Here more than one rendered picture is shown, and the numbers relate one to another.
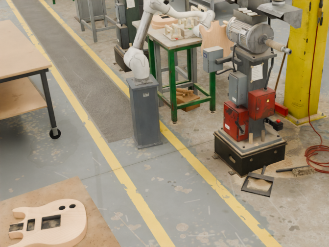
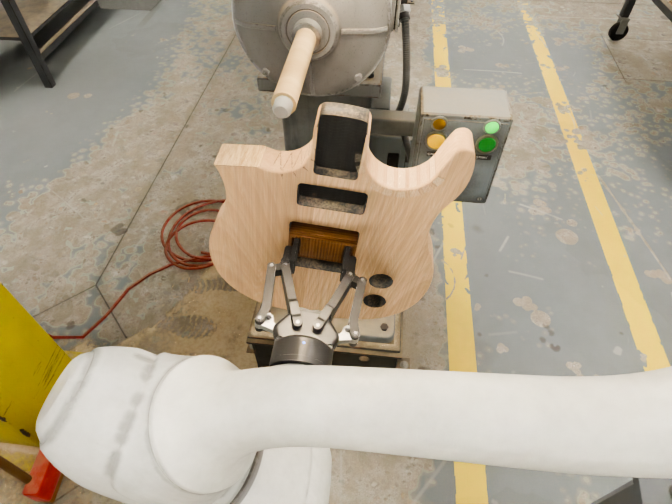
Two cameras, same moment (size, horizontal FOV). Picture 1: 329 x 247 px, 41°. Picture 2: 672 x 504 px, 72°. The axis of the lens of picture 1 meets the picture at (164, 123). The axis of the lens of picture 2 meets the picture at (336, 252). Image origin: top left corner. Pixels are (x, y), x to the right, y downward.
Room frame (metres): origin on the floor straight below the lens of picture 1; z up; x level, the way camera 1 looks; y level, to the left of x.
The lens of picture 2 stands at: (4.45, -0.31, 1.57)
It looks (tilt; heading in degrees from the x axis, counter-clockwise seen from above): 49 degrees down; 209
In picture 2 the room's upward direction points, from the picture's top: straight up
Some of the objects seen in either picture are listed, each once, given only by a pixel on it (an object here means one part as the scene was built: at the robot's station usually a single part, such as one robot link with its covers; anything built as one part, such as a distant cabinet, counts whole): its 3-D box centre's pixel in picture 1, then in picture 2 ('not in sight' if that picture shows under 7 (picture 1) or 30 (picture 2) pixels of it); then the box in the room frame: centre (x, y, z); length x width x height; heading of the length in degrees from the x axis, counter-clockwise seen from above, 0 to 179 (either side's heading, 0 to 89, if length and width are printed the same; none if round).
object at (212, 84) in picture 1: (212, 77); not in sight; (4.58, -0.58, 0.45); 0.05 x 0.05 x 0.90; 23
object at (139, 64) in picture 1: (140, 65); not in sight; (4.05, 0.20, 0.87); 0.18 x 0.16 x 0.22; 25
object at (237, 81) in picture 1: (237, 73); (393, 118); (3.54, -0.66, 0.93); 0.15 x 0.10 x 0.55; 23
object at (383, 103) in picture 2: (236, 61); (381, 99); (3.61, -0.67, 1.02); 0.13 x 0.04 x 0.04; 23
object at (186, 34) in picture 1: (186, 30); not in sight; (4.71, -0.31, 0.98); 0.27 x 0.16 x 0.09; 20
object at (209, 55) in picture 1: (219, 64); (437, 138); (3.64, -0.52, 0.99); 0.24 x 0.21 x 0.26; 23
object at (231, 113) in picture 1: (235, 118); not in sight; (3.53, -0.66, 0.49); 0.25 x 0.12 x 0.37; 23
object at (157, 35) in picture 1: (181, 65); not in sight; (4.74, -0.24, 0.55); 0.62 x 0.58 x 0.76; 23
